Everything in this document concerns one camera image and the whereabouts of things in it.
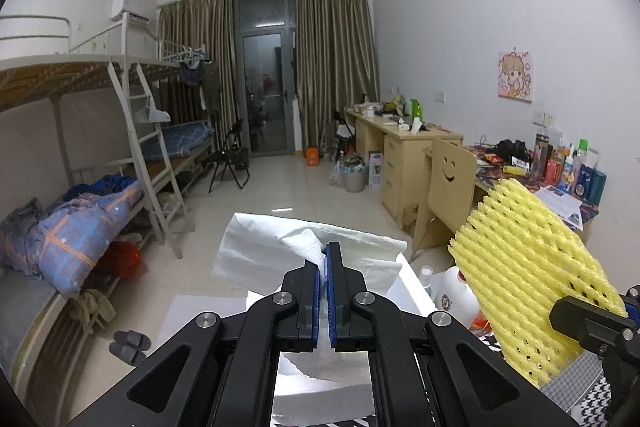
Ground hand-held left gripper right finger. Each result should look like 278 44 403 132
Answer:
326 241 581 427

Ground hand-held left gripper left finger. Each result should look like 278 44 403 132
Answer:
65 254 326 427

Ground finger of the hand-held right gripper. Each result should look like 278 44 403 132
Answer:
549 286 640 360

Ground yellow foam net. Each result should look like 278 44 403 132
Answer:
447 179 628 388

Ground white pump bottle red top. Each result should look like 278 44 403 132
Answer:
435 264 483 328

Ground printed paper sheet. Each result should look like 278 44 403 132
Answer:
537 187 585 228

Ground metal bucket with items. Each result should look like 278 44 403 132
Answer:
330 154 370 192

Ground row of toiletry bottles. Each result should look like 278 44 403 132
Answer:
532 127 608 206

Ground blue white carton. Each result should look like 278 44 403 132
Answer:
367 150 383 188

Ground wooden desk with drawers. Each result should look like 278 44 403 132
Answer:
345 107 463 225

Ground wooden chair with smiley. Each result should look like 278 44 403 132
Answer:
410 137 478 260

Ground black folding chair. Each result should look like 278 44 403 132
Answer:
325 109 358 158
207 119 251 192

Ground wooden desk with printed mat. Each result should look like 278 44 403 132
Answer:
422 144 601 253

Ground black slipper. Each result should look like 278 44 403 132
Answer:
109 341 146 365
114 329 151 350

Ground black bag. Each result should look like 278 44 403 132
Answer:
495 139 532 164

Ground red bag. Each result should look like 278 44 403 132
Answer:
102 241 141 280

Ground bunk bed with blue mattress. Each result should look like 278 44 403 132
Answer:
125 37 216 188

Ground olive cloth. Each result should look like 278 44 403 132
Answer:
70 289 116 335

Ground glass balcony door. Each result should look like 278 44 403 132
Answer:
232 0 300 154

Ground dark blue clothes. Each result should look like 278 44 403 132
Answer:
65 174 136 200

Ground blue plaid blanket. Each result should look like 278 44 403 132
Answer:
37 179 146 298

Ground brown curtain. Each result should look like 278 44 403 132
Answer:
159 0 236 152
296 0 381 148

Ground white bunk bed ladder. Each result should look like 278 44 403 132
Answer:
107 59 191 260

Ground hanging dark clothes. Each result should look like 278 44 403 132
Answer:
177 57 211 112

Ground grey patterned quilt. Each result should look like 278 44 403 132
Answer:
0 197 46 280

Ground white air conditioner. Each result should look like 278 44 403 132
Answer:
111 0 151 25

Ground white metal bunk bed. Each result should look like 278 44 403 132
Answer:
0 14 196 303

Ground cartoon wall poster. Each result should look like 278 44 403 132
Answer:
497 51 535 100

